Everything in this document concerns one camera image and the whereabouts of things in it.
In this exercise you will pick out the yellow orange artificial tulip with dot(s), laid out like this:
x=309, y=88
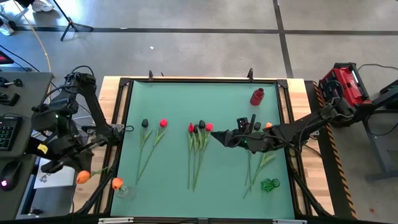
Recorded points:
x=266, y=159

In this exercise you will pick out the white printed paper sheet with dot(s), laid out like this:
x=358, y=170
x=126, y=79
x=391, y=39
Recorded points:
x=56, y=182

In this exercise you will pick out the red bottle vase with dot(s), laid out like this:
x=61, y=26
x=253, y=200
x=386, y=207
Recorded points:
x=257, y=97

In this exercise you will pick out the black diagonal frame brace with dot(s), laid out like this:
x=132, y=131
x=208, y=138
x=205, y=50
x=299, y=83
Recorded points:
x=311, y=196

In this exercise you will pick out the black yellow hazard tape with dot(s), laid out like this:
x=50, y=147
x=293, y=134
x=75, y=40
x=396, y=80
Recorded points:
x=339, y=161

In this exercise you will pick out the black aluminium table frame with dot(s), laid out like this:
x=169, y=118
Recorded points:
x=202, y=80

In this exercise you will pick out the black knob screw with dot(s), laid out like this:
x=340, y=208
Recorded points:
x=11, y=82

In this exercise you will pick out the yellow tape tag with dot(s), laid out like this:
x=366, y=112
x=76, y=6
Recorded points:
x=42, y=148

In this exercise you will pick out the silver frame bracket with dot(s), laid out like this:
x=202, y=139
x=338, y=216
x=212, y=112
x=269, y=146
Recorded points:
x=115, y=220
x=289, y=221

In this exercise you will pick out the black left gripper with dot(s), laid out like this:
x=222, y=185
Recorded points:
x=59, y=146

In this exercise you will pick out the person's white shoe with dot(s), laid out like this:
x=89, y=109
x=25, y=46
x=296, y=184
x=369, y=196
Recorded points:
x=42, y=5
x=5, y=29

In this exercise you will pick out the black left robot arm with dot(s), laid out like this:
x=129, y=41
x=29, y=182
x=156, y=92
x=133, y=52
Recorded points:
x=93, y=105

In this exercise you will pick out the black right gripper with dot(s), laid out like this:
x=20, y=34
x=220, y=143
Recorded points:
x=252, y=140

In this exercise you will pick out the teal green table mat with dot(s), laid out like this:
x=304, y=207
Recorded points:
x=217, y=186

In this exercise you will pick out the grey metal stand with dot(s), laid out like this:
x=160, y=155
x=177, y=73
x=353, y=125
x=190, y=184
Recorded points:
x=374, y=146

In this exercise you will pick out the black table clamp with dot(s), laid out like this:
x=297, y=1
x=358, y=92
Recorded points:
x=250, y=74
x=150, y=75

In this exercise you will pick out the red artificial tulip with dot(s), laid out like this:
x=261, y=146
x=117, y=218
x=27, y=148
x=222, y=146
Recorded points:
x=163, y=123
x=191, y=127
x=209, y=127
x=249, y=168

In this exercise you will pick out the red power tool case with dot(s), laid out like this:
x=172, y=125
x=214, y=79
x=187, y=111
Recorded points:
x=343, y=84

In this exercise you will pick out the black device red display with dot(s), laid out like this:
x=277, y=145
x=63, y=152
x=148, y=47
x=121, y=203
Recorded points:
x=4, y=58

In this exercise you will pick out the green glass vase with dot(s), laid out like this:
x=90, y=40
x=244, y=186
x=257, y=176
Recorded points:
x=268, y=185

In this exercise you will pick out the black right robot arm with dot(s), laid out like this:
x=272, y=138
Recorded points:
x=311, y=127

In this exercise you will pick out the black backlit keyboard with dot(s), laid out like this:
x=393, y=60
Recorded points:
x=7, y=133

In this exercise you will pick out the grey side desk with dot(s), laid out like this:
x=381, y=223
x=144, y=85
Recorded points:
x=34, y=84

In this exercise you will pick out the black computer mouse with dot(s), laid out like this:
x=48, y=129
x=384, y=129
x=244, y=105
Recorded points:
x=10, y=175

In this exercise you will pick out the clear glass vase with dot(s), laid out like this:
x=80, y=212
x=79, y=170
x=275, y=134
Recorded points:
x=126, y=192

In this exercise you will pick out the black tripod stand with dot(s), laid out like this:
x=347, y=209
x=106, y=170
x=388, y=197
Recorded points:
x=71, y=23

